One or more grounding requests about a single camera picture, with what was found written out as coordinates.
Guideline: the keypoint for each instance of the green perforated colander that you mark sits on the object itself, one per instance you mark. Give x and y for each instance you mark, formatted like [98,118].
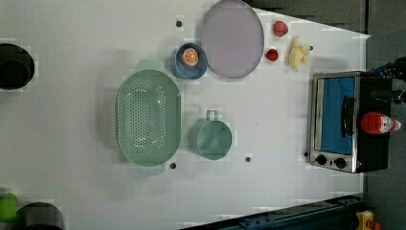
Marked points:
[148,117]

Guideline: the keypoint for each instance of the orange slice toy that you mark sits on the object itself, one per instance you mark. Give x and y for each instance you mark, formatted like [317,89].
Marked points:
[190,57]

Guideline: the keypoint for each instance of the blue metal frame rail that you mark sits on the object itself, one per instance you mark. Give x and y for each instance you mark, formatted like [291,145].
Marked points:
[332,214]

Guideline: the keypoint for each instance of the black oven door handle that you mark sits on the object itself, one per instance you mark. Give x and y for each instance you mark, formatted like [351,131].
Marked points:
[347,112]

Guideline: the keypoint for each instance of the black cylinder robot base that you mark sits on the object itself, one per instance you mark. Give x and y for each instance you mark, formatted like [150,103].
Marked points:
[16,67]

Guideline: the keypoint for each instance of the large red strawberry toy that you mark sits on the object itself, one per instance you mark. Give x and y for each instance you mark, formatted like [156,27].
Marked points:
[280,28]

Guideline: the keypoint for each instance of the blue bowl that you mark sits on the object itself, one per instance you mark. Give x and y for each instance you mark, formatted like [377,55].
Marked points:
[181,70]

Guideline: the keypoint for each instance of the small red strawberry toy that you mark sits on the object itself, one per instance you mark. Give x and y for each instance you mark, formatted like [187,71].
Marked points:
[272,54]

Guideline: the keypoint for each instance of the green plastic object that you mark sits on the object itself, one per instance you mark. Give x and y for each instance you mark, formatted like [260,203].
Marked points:
[8,206]

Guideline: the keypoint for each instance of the green mug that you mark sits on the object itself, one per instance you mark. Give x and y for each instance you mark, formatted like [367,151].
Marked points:
[210,138]

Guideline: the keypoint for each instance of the yellow peeled banana toy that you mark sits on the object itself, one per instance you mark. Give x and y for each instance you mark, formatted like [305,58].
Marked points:
[298,53]

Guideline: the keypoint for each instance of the grey round plate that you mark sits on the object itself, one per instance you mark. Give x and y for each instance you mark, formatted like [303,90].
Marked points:
[233,38]

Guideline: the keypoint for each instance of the silver toaster oven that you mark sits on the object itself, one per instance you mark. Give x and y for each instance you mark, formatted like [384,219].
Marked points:
[361,152]

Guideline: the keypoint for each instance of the red ketchup bottle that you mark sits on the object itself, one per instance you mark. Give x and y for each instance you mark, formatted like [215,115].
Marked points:
[379,123]

